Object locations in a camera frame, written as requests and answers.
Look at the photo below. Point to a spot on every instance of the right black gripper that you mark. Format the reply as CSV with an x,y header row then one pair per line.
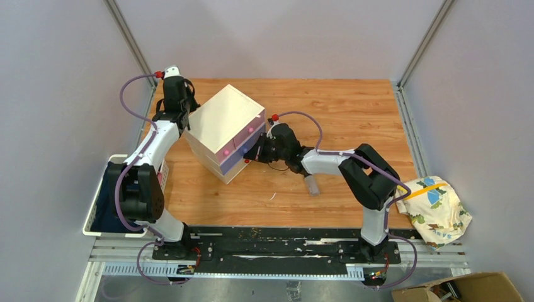
x,y
255,153

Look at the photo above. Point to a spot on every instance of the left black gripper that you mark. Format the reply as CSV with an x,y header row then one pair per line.
x,y
188,92

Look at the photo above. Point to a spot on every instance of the purple drawer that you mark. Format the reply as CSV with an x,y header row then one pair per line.
x,y
244,145

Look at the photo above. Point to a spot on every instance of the pink drawer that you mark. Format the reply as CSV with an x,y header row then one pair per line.
x,y
224,152
249,128

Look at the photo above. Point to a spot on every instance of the white mini drawer cabinet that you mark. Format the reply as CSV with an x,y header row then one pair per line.
x,y
217,121

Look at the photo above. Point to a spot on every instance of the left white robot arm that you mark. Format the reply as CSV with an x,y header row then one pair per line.
x,y
136,195

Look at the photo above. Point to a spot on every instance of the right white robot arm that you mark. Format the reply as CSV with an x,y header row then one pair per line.
x,y
369,177

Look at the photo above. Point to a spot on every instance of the cream bottom drawer red knob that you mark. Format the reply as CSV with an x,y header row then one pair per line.
x,y
232,169

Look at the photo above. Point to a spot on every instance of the small clear bottle black cap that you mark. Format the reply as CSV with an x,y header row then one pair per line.
x,y
312,185

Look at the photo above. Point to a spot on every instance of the white perforated basket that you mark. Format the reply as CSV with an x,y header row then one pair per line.
x,y
115,159

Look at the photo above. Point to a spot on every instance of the dark blue cloth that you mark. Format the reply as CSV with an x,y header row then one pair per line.
x,y
105,220

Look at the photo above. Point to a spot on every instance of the printed cream cloth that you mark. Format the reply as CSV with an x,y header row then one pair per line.
x,y
435,211

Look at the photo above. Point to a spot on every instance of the cardboard box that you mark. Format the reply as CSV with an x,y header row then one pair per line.
x,y
481,286

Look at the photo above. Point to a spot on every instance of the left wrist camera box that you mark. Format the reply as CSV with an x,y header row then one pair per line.
x,y
172,72

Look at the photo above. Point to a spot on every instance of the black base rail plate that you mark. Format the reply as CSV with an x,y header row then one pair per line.
x,y
279,253

